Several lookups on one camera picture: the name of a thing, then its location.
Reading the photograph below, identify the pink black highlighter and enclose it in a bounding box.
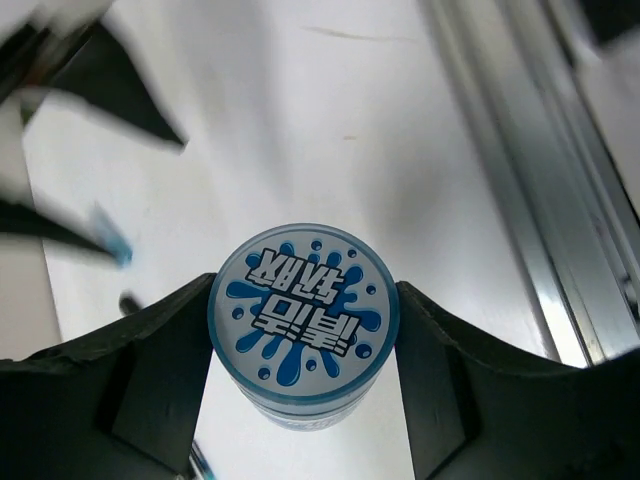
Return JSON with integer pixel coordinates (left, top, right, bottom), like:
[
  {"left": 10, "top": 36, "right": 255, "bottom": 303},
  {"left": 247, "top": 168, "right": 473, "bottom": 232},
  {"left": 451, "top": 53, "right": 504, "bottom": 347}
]
[{"left": 119, "top": 292, "right": 143, "bottom": 316}]

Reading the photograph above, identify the aluminium table rail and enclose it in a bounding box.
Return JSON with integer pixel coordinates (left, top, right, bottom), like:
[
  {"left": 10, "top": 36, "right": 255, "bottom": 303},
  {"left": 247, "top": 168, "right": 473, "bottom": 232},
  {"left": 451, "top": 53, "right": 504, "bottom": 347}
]
[{"left": 426, "top": 1, "right": 639, "bottom": 367}]

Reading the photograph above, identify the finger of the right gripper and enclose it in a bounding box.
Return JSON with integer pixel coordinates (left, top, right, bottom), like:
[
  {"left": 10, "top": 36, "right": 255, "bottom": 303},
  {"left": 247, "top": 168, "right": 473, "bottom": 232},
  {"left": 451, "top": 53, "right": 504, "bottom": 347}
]
[
  {"left": 28, "top": 22, "right": 187, "bottom": 148},
  {"left": 1, "top": 199, "right": 117, "bottom": 263}
]

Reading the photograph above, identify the blue gel pen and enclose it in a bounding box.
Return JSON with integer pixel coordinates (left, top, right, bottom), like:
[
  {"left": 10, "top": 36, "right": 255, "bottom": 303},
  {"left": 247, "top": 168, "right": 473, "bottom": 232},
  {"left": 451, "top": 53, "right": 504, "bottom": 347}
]
[{"left": 90, "top": 205, "right": 133, "bottom": 267}]

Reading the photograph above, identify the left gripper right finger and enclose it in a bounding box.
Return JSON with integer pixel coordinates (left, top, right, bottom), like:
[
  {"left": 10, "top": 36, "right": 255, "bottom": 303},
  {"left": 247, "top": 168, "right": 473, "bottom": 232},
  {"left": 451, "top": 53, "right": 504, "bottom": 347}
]
[{"left": 395, "top": 281, "right": 639, "bottom": 479}]

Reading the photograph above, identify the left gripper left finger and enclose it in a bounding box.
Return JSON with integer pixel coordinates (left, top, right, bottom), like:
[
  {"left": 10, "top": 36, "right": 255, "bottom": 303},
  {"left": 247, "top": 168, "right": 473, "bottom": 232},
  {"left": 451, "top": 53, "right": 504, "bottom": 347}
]
[{"left": 1, "top": 273, "right": 214, "bottom": 479}]

